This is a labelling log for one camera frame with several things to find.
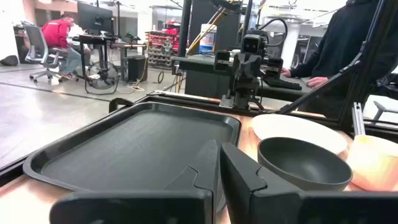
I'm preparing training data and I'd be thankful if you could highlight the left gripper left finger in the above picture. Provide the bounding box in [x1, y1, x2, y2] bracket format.
[49, 139, 220, 224]

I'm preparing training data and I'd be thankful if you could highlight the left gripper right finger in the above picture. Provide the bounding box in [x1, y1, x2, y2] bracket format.
[220, 142, 398, 224]

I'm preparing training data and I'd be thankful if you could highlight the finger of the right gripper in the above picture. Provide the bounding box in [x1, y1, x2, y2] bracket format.
[266, 57, 284, 79]
[213, 50, 231, 72]

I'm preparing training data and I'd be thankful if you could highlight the dark grey bowl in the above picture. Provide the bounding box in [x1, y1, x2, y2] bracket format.
[257, 137, 354, 192]

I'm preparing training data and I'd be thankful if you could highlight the white round plate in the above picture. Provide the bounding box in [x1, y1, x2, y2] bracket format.
[251, 113, 348, 156]

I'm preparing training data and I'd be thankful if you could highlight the peach ceramic mug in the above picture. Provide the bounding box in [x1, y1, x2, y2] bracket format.
[345, 134, 398, 192]

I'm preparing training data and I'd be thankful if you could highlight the black plastic serving tray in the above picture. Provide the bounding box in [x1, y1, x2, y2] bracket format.
[22, 101, 243, 214]

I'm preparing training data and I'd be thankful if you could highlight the black keyboard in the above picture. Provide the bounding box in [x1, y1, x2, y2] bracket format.
[262, 76, 303, 91]

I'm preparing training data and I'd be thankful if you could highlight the white column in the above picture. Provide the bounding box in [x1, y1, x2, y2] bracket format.
[280, 21, 300, 70]

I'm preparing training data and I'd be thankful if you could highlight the white blue wipes container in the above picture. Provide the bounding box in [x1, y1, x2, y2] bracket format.
[198, 24, 218, 55]

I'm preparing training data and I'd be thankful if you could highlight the dark cabinet panel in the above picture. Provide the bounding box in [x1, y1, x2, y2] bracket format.
[188, 0, 243, 53]

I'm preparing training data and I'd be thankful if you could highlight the red parts bin rack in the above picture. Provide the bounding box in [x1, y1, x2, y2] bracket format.
[145, 29, 181, 68]

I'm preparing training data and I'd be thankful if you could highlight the person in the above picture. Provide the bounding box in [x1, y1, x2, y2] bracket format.
[289, 0, 398, 119]
[41, 12, 91, 80]

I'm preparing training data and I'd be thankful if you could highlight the black waste bin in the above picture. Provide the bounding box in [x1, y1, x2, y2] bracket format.
[127, 55, 149, 83]

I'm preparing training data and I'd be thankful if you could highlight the wooden top desk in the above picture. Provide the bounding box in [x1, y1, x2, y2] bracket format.
[110, 42, 147, 82]

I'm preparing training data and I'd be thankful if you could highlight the silver aluminium extrusion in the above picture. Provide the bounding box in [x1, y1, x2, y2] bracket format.
[351, 101, 366, 137]

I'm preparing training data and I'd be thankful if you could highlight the black curved clamp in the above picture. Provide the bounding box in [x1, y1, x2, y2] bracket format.
[108, 97, 135, 114]

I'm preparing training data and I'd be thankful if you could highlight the grey stool base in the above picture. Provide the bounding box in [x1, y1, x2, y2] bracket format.
[371, 100, 398, 125]

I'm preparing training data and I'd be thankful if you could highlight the black floor fan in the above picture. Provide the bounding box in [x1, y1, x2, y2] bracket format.
[84, 60, 121, 96]

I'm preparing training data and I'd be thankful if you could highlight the black office desk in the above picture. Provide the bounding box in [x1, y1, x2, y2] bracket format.
[72, 33, 119, 82]

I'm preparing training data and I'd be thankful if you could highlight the black computer monitor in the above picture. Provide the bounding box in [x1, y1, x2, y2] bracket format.
[76, 1, 114, 35]

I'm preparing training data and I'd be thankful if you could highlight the grey office chair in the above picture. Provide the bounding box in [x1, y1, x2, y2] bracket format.
[21, 21, 80, 84]

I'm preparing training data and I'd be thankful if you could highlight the black bag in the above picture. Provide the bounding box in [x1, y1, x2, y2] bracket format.
[0, 55, 19, 67]

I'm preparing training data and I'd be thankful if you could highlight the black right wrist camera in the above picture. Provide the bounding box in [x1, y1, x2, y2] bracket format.
[241, 33, 269, 55]

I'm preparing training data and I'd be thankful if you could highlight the yellow cable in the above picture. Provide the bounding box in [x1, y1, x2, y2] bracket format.
[185, 6, 228, 56]

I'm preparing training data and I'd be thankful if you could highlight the black camera cable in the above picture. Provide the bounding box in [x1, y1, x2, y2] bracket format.
[257, 17, 289, 47]

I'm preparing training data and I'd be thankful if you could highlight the black diagonal frame strut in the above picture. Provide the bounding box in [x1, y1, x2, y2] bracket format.
[277, 0, 389, 114]

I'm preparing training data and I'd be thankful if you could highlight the thick black background post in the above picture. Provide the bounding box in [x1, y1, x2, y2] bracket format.
[178, 0, 193, 57]

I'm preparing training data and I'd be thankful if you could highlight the thin black background post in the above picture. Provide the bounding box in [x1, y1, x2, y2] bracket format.
[241, 0, 253, 32]

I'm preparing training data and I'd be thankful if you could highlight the black table frame rail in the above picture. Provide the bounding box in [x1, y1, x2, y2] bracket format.
[136, 91, 398, 139]

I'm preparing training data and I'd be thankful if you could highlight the black frame post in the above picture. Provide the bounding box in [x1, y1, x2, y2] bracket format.
[338, 0, 398, 131]

